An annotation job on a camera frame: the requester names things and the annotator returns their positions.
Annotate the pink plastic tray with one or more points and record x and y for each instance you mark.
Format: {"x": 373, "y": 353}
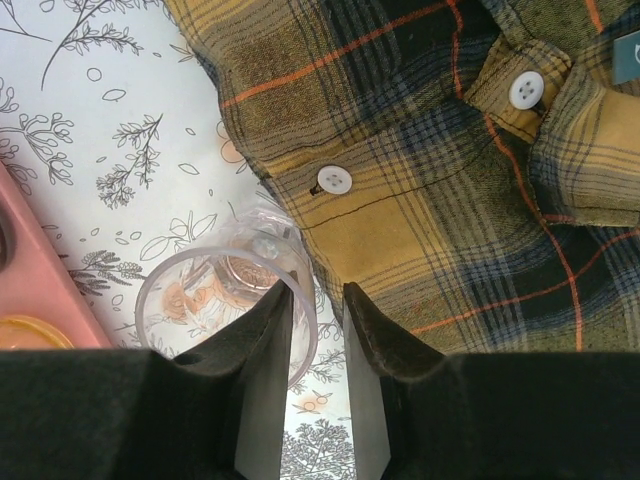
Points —
{"x": 45, "y": 290}

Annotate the orange glass tumbler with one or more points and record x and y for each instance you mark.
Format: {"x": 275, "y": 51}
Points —
{"x": 30, "y": 332}

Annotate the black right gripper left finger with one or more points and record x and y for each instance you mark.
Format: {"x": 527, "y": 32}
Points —
{"x": 125, "y": 415}

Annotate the yellow black plaid shirt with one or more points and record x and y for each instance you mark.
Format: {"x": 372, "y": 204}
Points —
{"x": 425, "y": 150}

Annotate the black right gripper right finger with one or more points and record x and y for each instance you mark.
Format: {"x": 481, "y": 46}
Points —
{"x": 500, "y": 415}

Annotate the clear glass tumbler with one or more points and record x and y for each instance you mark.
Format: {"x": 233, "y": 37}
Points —
{"x": 200, "y": 295}

